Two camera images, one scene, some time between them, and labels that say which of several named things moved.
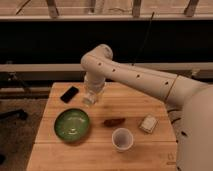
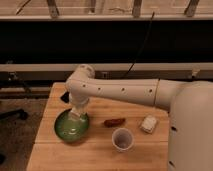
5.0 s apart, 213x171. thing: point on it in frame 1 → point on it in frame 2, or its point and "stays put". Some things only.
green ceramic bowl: x=71 y=125 stays put
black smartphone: x=69 y=94 stays put
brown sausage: x=114 y=122 stays put
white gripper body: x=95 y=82 → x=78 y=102
